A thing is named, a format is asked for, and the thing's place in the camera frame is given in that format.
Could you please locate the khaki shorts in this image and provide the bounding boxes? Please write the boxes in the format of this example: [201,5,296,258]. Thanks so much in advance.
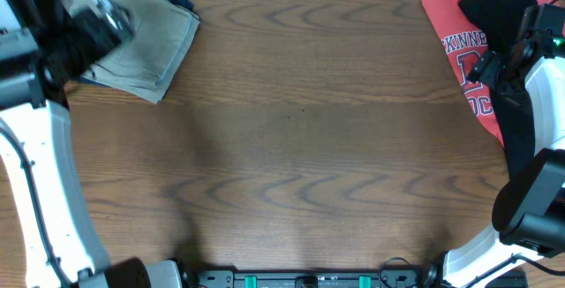
[68,0,201,105]

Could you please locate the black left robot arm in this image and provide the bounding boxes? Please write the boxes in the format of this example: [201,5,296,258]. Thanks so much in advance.
[1,0,189,288]

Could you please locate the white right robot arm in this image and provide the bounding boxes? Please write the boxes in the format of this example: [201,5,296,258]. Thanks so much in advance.
[419,3,564,287]

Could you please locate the red printed t-shirt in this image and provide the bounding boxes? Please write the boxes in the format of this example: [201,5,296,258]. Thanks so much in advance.
[419,0,565,148]

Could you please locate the black garment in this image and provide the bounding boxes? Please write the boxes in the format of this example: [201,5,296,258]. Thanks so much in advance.
[458,0,538,179]

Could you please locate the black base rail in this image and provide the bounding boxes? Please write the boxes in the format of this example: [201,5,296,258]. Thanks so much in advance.
[195,269,420,288]

